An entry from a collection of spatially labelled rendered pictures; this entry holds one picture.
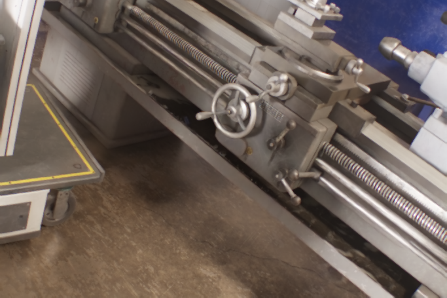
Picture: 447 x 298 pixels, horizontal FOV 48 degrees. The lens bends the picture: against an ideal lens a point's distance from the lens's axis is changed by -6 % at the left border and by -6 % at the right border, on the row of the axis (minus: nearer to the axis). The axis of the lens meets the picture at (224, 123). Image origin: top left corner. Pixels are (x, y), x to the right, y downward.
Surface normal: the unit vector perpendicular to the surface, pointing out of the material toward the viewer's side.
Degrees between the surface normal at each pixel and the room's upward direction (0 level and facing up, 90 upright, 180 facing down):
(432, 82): 94
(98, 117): 90
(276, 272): 0
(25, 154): 0
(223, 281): 0
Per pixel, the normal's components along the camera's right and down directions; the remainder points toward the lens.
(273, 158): -0.63, 0.15
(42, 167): 0.35, -0.83
